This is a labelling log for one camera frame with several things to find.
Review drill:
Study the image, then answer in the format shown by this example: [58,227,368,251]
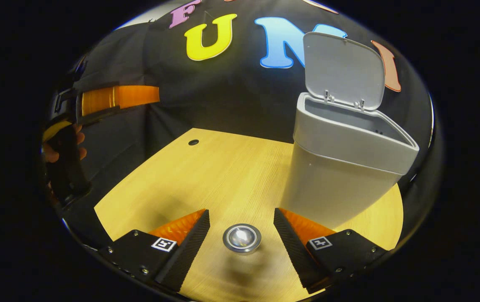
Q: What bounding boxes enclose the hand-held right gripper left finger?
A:
[99,209,211,293]

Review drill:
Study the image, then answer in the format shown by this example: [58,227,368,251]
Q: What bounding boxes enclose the silver pop can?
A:
[223,223,262,255]

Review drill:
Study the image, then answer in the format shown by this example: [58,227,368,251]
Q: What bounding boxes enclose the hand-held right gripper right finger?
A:
[273,208,389,294]

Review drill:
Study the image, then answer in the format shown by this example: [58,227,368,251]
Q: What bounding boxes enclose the wooden desktop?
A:
[94,128,404,302]

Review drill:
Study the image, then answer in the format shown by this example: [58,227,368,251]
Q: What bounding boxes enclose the white desktop garbage bin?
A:
[280,31,420,229]

